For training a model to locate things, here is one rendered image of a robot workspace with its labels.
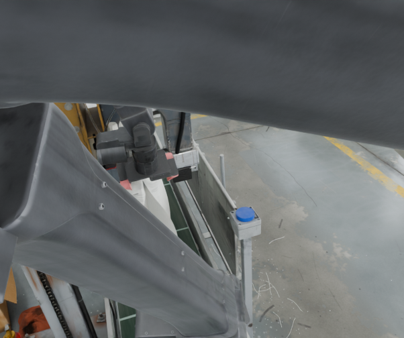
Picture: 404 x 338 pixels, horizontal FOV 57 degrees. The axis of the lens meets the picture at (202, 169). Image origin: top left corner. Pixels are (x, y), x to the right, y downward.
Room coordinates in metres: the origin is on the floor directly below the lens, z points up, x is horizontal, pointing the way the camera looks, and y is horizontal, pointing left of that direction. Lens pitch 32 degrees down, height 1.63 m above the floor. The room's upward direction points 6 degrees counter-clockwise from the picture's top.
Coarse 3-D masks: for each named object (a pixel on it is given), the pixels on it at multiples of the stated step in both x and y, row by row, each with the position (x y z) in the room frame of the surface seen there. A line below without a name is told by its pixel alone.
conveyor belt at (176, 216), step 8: (168, 184) 1.84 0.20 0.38; (168, 192) 1.76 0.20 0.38; (168, 200) 1.69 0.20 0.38; (176, 208) 1.61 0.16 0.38; (176, 216) 1.54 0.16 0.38; (176, 224) 1.47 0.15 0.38; (184, 224) 1.47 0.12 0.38; (176, 232) 1.41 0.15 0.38; (184, 232) 1.41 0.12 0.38; (184, 240) 1.35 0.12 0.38; (192, 240) 1.35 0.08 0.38; (192, 248) 1.29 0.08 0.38; (120, 304) 1.01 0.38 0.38; (120, 312) 0.98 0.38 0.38; (128, 312) 0.97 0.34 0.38; (120, 320) 0.94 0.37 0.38; (128, 320) 0.93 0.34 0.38; (128, 328) 0.90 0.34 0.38; (128, 336) 0.87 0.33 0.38
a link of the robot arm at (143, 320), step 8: (136, 312) 0.30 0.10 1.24; (136, 320) 0.29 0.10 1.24; (144, 320) 0.29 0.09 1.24; (152, 320) 0.29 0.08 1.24; (160, 320) 0.29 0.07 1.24; (136, 328) 0.28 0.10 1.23; (144, 328) 0.28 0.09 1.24; (152, 328) 0.28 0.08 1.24; (160, 328) 0.28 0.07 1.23; (168, 328) 0.28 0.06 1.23; (136, 336) 0.27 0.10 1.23; (144, 336) 0.27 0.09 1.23; (152, 336) 0.27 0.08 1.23; (160, 336) 0.27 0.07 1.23; (168, 336) 0.27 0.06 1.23; (176, 336) 0.27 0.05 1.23
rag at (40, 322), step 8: (24, 312) 1.32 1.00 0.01; (32, 312) 1.30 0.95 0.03; (40, 312) 1.30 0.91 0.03; (24, 320) 1.26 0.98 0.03; (32, 320) 1.25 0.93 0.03; (40, 320) 1.25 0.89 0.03; (24, 328) 1.21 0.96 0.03; (32, 328) 1.21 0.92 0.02; (40, 328) 1.21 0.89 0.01; (48, 328) 1.21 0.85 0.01
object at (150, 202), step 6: (144, 186) 0.93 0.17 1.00; (150, 192) 0.86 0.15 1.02; (144, 198) 0.84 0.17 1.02; (150, 198) 0.87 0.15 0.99; (144, 204) 0.82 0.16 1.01; (150, 204) 0.89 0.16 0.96; (156, 204) 0.83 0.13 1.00; (150, 210) 0.91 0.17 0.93; (156, 210) 0.84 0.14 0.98; (162, 210) 0.79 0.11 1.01; (156, 216) 0.85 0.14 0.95; (162, 216) 0.80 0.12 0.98; (168, 216) 0.75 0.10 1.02; (162, 222) 0.81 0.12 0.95; (168, 222) 0.76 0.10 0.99; (168, 228) 0.77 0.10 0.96; (174, 228) 0.71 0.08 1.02
